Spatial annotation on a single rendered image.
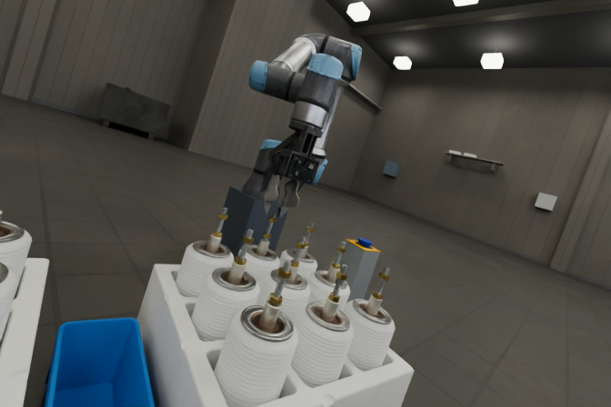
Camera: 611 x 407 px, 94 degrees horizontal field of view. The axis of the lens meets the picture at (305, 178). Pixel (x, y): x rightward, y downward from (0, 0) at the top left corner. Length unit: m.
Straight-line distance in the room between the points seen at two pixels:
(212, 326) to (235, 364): 0.11
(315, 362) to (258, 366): 0.11
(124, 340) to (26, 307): 0.18
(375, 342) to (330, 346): 0.12
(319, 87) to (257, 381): 0.50
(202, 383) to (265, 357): 0.09
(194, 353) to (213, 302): 0.07
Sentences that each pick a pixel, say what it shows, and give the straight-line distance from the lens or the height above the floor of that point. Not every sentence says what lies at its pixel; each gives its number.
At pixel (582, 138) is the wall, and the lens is 10.42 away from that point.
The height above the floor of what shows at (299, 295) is 0.24.
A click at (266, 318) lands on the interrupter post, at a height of 0.26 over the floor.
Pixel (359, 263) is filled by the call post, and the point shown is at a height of 0.28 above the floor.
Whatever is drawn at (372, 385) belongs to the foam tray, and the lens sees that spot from 0.56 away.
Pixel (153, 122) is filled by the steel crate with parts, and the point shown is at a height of 0.33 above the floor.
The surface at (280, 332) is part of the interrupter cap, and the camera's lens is 0.43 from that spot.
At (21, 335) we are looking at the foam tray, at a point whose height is 0.18.
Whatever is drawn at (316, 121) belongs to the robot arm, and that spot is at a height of 0.57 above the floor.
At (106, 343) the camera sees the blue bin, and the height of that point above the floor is 0.08.
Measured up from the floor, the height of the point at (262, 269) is 0.23.
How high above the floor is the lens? 0.47
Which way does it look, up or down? 2 degrees down
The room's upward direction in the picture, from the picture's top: 19 degrees clockwise
